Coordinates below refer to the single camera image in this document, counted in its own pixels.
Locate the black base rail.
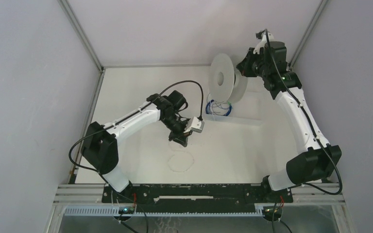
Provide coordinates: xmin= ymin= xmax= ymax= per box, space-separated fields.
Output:
xmin=102 ymin=183 xmax=293 ymax=212

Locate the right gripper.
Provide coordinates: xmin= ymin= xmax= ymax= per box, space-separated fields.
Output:
xmin=237 ymin=47 xmax=271 ymax=79

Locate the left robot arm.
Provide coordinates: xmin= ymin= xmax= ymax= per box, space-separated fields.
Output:
xmin=81 ymin=90 xmax=192 ymax=202

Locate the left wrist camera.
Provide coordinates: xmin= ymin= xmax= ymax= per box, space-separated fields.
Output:
xmin=184 ymin=117 xmax=204 ymax=133

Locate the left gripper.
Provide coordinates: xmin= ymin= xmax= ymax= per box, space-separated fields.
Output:
xmin=161 ymin=114 xmax=193 ymax=148

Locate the white slotted cable duct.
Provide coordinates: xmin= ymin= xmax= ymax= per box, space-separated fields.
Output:
xmin=64 ymin=205 xmax=272 ymax=217

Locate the blue cable coil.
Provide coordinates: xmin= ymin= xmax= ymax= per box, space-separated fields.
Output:
xmin=205 ymin=100 xmax=234 ymax=117

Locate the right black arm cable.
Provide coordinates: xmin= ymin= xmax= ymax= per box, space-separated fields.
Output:
xmin=258 ymin=29 xmax=343 ymax=196

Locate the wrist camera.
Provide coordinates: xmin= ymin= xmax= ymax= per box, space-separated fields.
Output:
xmin=184 ymin=117 xmax=204 ymax=133
xmin=253 ymin=29 xmax=275 ymax=54

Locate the white cable spool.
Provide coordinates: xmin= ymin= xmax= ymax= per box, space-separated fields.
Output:
xmin=208 ymin=53 xmax=248 ymax=103

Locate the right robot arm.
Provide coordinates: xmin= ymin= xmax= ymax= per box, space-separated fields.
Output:
xmin=237 ymin=40 xmax=343 ymax=202

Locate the white thin cable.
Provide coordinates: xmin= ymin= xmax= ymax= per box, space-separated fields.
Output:
xmin=167 ymin=141 xmax=195 ymax=173

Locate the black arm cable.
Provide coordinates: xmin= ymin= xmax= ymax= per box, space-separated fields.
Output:
xmin=258 ymin=29 xmax=343 ymax=196
xmin=68 ymin=80 xmax=205 ymax=174

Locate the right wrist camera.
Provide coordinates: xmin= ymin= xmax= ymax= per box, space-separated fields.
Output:
xmin=253 ymin=29 xmax=275 ymax=54

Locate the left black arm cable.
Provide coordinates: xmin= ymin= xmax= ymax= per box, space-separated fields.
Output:
xmin=68 ymin=80 xmax=205 ymax=174

